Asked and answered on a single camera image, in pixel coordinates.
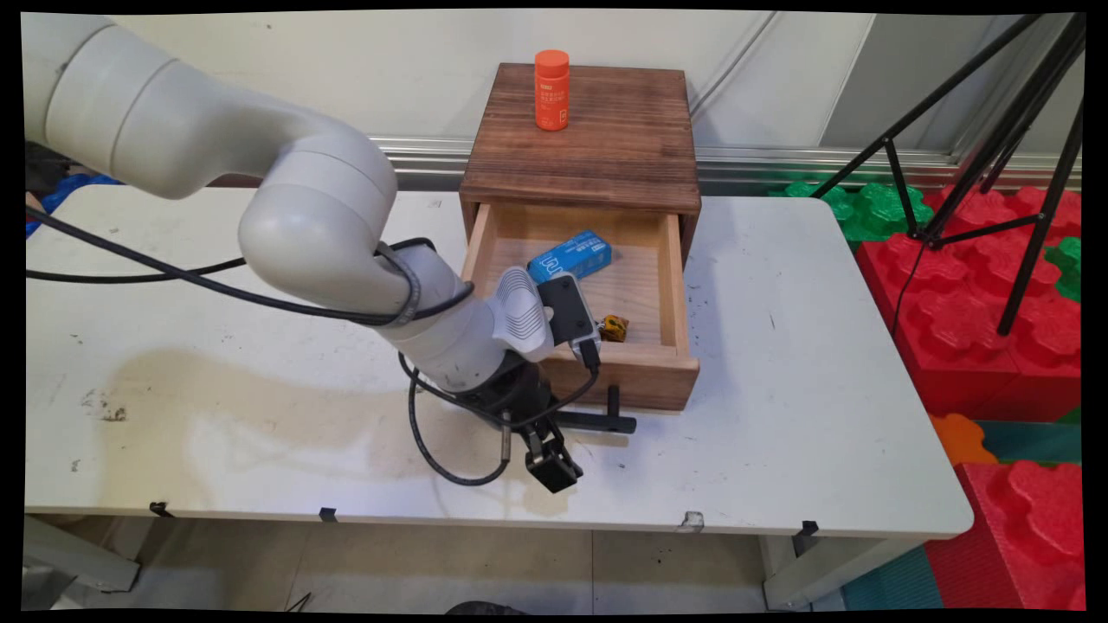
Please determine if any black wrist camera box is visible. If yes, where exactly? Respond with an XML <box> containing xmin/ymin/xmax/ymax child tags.
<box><xmin>537</xmin><ymin>273</ymin><xmax>603</xmax><ymax>371</ymax></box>

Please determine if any white table leg frame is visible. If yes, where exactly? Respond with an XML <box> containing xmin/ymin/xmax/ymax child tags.
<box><xmin>762</xmin><ymin>535</ymin><xmax>918</xmax><ymax>611</ymax></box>
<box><xmin>24</xmin><ymin>515</ymin><xmax>139</xmax><ymax>594</ymax></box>

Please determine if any white ribbed camera mount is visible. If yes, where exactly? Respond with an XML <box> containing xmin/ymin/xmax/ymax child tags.
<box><xmin>491</xmin><ymin>267</ymin><xmax>556</xmax><ymax>363</ymax></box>

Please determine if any orange plastic bottle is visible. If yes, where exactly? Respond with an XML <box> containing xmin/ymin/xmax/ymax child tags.
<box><xmin>534</xmin><ymin>49</ymin><xmax>571</xmax><ymax>132</ymax></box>

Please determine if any black cable with metal plug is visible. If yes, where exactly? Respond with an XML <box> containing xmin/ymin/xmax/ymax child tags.
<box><xmin>398</xmin><ymin>350</ymin><xmax>514</xmax><ymax>487</ymax></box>

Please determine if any large red foam block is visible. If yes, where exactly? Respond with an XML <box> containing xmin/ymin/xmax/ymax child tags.
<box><xmin>855</xmin><ymin>186</ymin><xmax>1083</xmax><ymax>422</ymax></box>

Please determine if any small green foam block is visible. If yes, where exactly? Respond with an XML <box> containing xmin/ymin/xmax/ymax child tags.
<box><xmin>1043</xmin><ymin>236</ymin><xmax>1083</xmax><ymax>304</ymax></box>

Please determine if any black camera cable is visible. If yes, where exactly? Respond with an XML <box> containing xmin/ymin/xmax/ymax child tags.
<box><xmin>26</xmin><ymin>203</ymin><xmax>603</xmax><ymax>434</ymax></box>

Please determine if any light wooden drawer black handle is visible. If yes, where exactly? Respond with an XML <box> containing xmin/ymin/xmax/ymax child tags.
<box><xmin>461</xmin><ymin>203</ymin><xmax>700</xmax><ymax>434</ymax></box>

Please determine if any black tripod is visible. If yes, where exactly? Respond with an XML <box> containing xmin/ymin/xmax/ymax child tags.
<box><xmin>809</xmin><ymin>13</ymin><xmax>1087</xmax><ymax>337</ymax></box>

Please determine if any blue cardboard box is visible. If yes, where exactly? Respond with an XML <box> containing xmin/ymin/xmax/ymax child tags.
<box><xmin>526</xmin><ymin>229</ymin><xmax>613</xmax><ymax>286</ymax></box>

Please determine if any blue foam piece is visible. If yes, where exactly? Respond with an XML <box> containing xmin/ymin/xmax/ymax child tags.
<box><xmin>26</xmin><ymin>173</ymin><xmax>122</xmax><ymax>236</ymax></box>

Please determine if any grey wall cable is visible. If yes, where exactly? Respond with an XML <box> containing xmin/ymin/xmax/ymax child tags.
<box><xmin>690</xmin><ymin>13</ymin><xmax>780</xmax><ymax>113</ymax></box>

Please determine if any silver metal wall rail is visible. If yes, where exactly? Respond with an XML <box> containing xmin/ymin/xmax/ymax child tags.
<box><xmin>368</xmin><ymin>134</ymin><xmax>1083</xmax><ymax>193</ymax></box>

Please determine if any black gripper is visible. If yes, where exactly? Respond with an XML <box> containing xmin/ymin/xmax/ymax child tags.
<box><xmin>467</xmin><ymin>359</ymin><xmax>583</xmax><ymax>494</ymax></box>

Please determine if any teal foam mat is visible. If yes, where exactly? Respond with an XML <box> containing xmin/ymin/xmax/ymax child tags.
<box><xmin>978</xmin><ymin>420</ymin><xmax>1083</xmax><ymax>464</ymax></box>

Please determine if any grey velcro cable strap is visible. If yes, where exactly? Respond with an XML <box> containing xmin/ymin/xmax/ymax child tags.
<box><xmin>377</xmin><ymin>242</ymin><xmax>427</xmax><ymax>326</ymax></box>

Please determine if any orange foam piece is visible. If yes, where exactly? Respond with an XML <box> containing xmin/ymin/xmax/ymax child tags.
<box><xmin>931</xmin><ymin>413</ymin><xmax>998</xmax><ymax>466</ymax></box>

